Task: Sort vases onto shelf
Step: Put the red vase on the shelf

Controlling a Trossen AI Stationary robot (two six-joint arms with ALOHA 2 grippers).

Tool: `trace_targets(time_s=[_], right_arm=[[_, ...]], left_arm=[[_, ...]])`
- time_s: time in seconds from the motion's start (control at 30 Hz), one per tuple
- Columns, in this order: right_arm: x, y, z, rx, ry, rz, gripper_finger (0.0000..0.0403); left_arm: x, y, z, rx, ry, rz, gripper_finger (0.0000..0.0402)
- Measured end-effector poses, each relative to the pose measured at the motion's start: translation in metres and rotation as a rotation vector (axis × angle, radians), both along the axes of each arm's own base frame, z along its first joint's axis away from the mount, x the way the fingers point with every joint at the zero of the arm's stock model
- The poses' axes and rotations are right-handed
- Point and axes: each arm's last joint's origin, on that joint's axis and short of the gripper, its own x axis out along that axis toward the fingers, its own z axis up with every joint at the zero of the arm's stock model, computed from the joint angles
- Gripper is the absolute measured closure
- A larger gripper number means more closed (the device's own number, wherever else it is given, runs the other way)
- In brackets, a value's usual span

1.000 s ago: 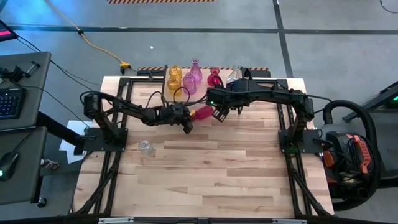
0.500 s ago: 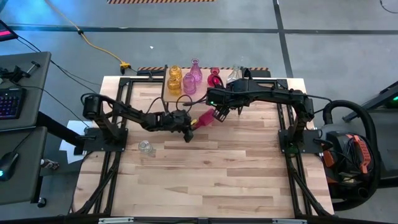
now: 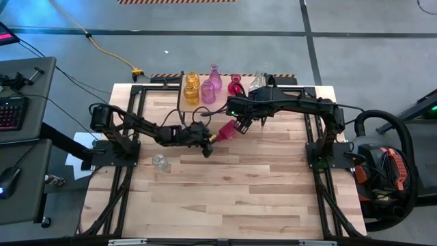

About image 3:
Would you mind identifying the backlit keyboard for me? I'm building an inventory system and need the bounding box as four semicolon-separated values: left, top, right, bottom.
0;95;30;133

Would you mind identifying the black aluminium table frame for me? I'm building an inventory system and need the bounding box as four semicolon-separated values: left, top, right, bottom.
80;84;366;240

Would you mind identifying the yellow extension cable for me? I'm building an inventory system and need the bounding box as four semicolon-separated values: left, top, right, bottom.
49;0;144;77

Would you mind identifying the red ribbed bottle vase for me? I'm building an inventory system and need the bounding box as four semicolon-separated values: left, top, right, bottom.
214;119;238;143

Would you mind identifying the dark screen with red glow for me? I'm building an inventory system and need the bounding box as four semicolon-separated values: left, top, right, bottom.
0;21;20;46

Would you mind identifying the silver aluminium bracket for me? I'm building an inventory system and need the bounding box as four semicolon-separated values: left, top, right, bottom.
108;238;148;246
298;240;338;246

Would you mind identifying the black orange shop vacuum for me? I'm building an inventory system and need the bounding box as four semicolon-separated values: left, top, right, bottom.
351;109;420;233

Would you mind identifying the black clamp tool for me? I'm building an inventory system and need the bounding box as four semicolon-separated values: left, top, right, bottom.
0;66;46;92

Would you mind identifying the clear ribbed jar vase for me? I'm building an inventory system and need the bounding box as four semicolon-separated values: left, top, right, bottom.
151;153;169;171

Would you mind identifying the yellow glass jar vase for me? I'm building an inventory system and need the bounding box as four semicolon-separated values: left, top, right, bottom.
183;84;201;107
185;71;201;88

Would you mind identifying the black computer mouse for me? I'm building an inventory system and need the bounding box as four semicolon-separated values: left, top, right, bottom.
0;166;22;200

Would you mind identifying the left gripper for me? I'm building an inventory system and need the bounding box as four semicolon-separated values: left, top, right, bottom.
180;120;219;159

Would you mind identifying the pink ribbed bottle vase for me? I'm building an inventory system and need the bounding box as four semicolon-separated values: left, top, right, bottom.
200;80;216;105

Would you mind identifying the tall pink ribbed vase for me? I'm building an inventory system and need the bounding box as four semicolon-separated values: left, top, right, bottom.
208;64;223;92

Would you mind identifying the wooden shelf with black frame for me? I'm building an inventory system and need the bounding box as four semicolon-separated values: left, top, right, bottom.
176;70;271;128

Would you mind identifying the tall clear faceted vase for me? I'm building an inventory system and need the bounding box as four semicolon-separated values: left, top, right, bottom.
248;70;267;92

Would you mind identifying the grey desk top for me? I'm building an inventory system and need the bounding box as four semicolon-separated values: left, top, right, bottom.
0;56;57;144
0;138;53;226

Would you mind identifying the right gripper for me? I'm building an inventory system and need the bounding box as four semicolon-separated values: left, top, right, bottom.
227;96;262;135

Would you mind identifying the red bulbous glass vase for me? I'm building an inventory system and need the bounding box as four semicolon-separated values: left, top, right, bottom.
227;73;244;96

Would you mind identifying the black equipment with green light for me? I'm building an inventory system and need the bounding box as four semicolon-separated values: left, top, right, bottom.
375;87;437;135

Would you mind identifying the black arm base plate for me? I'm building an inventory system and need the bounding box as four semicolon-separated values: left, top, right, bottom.
305;141;354;170
91;139;141;168

